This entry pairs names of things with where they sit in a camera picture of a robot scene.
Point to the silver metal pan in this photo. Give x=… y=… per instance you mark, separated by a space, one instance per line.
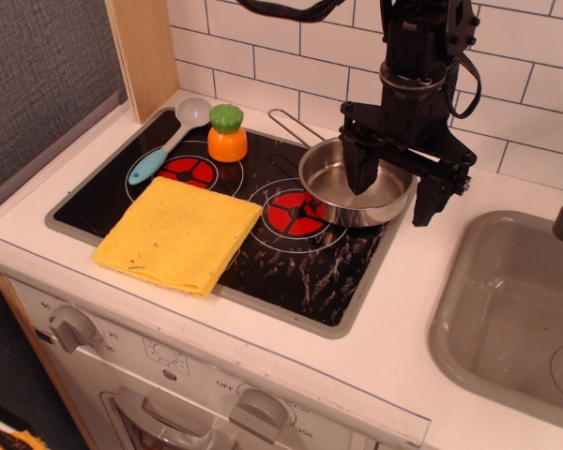
x=342 y=193

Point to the orange toy carrot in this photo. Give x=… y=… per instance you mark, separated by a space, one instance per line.
x=227 y=140

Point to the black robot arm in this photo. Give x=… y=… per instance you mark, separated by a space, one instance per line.
x=425 y=41

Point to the grey oven knob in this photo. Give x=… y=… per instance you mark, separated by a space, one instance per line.
x=71 y=328
x=260 y=414

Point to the orange black object bottom left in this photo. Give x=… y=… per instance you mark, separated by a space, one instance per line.
x=21 y=440

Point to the grey sink basin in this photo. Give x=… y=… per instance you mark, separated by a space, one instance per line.
x=498 y=328

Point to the yellow cloth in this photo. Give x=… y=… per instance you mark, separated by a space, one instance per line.
x=178 y=236

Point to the white toy oven front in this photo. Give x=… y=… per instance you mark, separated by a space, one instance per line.
x=134 y=392

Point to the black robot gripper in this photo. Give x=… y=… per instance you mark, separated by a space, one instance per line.
x=409 y=129

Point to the grey left oven knob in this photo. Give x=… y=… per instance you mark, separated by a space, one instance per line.
x=71 y=328

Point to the white spoon blue handle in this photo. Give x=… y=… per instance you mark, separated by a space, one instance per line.
x=191 y=112

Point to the black toy stovetop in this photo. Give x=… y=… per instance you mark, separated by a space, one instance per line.
x=292 y=265

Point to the grey right oven knob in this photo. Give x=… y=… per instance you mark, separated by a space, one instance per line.
x=260 y=414

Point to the wooden side post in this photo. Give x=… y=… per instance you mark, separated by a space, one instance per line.
x=145 y=50

